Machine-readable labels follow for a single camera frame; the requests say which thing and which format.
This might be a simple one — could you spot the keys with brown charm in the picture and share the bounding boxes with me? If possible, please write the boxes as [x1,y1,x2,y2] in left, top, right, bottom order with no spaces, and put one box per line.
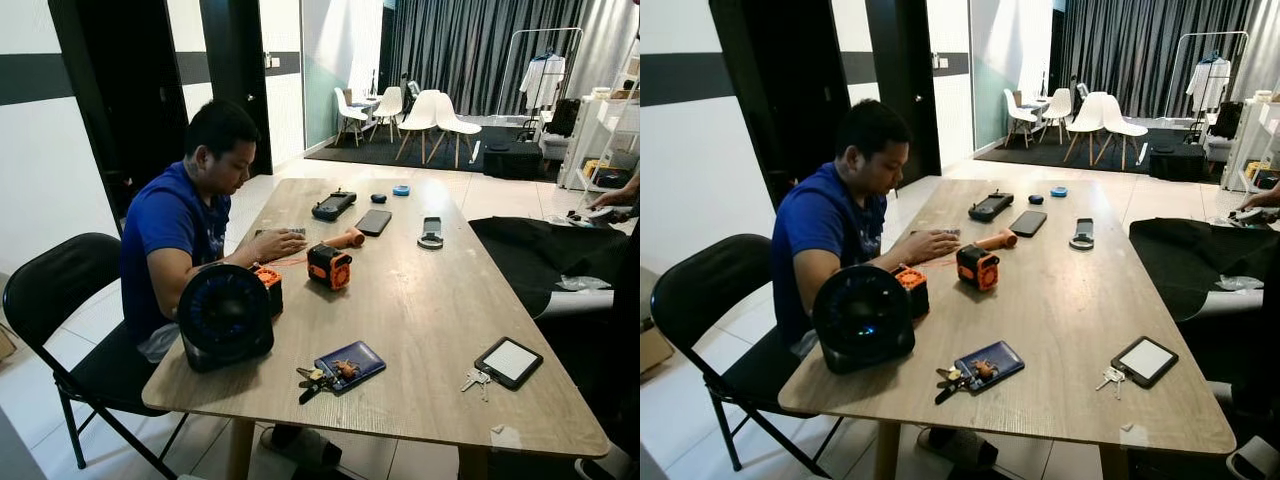
[934,358,1001,407]
[295,358,361,407]

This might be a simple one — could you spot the black folding chair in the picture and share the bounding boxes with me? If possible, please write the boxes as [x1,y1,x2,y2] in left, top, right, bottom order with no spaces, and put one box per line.
[650,233,836,476]
[2,232,191,480]

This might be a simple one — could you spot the black fabric cover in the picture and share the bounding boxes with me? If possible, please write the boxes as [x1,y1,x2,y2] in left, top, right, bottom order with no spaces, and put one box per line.
[468,216,641,319]
[1128,217,1280,321]

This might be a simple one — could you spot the white shelf unit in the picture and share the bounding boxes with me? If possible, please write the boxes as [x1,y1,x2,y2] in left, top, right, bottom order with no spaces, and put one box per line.
[1220,88,1280,194]
[557,40,641,193]

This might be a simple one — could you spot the black bag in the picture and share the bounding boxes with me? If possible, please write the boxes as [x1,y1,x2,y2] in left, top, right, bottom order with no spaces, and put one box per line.
[1210,100,1247,139]
[546,98,583,139]

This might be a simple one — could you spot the black box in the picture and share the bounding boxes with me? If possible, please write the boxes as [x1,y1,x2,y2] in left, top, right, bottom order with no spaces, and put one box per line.
[482,141,544,182]
[1148,144,1209,184]

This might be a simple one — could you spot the black tablet white screen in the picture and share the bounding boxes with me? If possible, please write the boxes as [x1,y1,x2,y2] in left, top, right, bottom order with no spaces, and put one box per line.
[1110,335,1180,390]
[474,336,545,392]

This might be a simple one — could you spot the man in blue shirt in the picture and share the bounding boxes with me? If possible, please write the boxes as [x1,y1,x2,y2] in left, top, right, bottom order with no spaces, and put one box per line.
[120,98,309,361]
[770,98,963,361]

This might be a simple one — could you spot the white hanging shirt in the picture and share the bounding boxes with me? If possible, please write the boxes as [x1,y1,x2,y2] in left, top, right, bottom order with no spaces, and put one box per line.
[519,52,567,113]
[1186,55,1233,115]

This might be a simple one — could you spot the black door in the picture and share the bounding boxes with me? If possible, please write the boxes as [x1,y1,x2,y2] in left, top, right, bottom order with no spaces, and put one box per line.
[865,0,943,181]
[198,0,273,177]
[708,0,853,206]
[47,0,189,216]

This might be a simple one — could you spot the white chair wooden legs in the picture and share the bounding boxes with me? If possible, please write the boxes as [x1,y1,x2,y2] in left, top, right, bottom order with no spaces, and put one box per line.
[431,91,484,170]
[333,86,371,149]
[1003,88,1039,149]
[396,89,442,162]
[1098,93,1153,171]
[1065,91,1109,163]
[1038,87,1074,144]
[369,85,405,143]

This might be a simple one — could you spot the white clothes rack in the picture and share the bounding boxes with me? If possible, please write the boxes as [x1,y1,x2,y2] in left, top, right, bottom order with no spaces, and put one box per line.
[496,27,584,127]
[1164,30,1252,132]

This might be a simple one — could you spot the black round fan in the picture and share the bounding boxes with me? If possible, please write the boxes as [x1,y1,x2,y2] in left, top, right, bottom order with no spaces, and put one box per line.
[811,264,916,377]
[177,263,276,375]

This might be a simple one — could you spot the dark grey curtain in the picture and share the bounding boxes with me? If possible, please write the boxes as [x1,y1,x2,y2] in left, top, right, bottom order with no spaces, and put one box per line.
[1048,0,1280,116]
[380,0,641,116]

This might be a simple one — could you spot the orange black cube device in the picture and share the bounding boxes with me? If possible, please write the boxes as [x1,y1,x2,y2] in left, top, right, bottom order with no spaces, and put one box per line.
[306,242,354,292]
[250,265,285,319]
[955,243,1001,293]
[892,266,928,321]

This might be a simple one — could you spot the black rug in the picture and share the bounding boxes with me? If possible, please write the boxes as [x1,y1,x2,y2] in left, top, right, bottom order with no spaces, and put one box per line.
[973,127,1229,184]
[304,125,561,183]

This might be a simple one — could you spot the dark blue wallet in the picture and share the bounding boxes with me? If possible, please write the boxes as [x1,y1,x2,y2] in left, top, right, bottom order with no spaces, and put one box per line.
[313,340,387,394]
[953,340,1026,393]

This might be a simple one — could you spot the black handheld controller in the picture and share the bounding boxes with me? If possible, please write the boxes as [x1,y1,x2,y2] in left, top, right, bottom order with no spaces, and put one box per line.
[311,189,358,223]
[967,190,1015,224]

